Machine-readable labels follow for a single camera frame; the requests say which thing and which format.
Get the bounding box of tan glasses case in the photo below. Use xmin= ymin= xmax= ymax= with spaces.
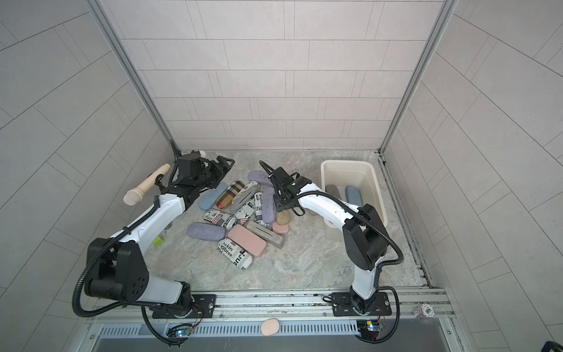
xmin=276 ymin=210 xmax=291 ymax=226

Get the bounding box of circuit board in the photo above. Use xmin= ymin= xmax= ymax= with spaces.
xmin=167 ymin=324 xmax=194 ymax=339
xmin=356 ymin=320 xmax=385 ymax=335

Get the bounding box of light grey slit case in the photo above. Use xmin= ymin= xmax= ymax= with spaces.
xmin=228 ymin=181 xmax=260 ymax=214

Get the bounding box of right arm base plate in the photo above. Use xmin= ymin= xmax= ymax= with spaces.
xmin=323 ymin=290 xmax=392 ymax=317

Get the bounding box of aluminium rail frame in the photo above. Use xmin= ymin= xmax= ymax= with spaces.
xmin=85 ymin=285 xmax=458 ymax=326

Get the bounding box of right circuit board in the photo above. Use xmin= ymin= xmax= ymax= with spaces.
xmin=356 ymin=320 xmax=385 ymax=335

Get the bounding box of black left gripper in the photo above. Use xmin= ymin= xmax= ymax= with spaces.
xmin=192 ymin=156 xmax=234 ymax=192

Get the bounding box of pink case front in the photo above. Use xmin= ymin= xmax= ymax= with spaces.
xmin=227 ymin=224 xmax=267 ymax=258

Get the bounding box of newspaper case front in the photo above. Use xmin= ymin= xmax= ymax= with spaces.
xmin=217 ymin=238 xmax=253 ymax=269

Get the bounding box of black microphone stand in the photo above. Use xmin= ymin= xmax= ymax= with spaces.
xmin=155 ymin=174 xmax=169 ymax=194

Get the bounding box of cream plastic storage box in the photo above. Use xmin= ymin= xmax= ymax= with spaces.
xmin=320 ymin=160 xmax=388 ymax=227

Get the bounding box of purple case front left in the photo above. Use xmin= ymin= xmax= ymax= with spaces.
xmin=186 ymin=223 xmax=227 ymax=242

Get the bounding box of left circuit board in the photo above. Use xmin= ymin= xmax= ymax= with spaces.
xmin=167 ymin=324 xmax=194 ymax=339

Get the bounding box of magazine print glasses case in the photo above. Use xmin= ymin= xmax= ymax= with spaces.
xmin=235 ymin=192 xmax=266 ymax=226

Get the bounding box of purple glasses case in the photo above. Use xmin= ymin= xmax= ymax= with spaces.
xmin=262 ymin=187 xmax=277 ymax=224

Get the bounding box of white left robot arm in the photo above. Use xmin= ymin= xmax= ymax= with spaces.
xmin=72 ymin=150 xmax=235 ymax=318

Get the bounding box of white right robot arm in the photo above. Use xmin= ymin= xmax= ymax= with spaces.
xmin=260 ymin=161 xmax=404 ymax=315

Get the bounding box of plaid glasses case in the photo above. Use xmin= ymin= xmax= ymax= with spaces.
xmin=216 ymin=180 xmax=245 ymax=209

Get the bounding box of pink oval tag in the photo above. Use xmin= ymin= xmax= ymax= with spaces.
xmin=260 ymin=318 xmax=281 ymax=337

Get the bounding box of light blue glasses case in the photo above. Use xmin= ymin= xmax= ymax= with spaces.
xmin=198 ymin=182 xmax=228 ymax=211

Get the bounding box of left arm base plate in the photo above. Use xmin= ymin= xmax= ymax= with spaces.
xmin=149 ymin=294 xmax=217 ymax=319

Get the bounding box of purple case near wall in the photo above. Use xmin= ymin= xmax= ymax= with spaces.
xmin=248 ymin=170 xmax=273 ymax=187

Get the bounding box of dark grey glasses case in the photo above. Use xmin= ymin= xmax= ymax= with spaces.
xmin=325 ymin=184 xmax=342 ymax=199

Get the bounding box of small round sticker tag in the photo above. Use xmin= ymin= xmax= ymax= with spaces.
xmin=413 ymin=304 xmax=435 ymax=320

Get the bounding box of beige microphone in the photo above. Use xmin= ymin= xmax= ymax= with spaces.
xmin=123 ymin=164 xmax=171 ymax=206

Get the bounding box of flag newspaper glasses case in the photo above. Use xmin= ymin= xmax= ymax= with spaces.
xmin=203 ymin=209 xmax=238 ymax=230

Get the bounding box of grey rectangular case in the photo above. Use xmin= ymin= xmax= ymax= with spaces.
xmin=246 ymin=221 xmax=284 ymax=249

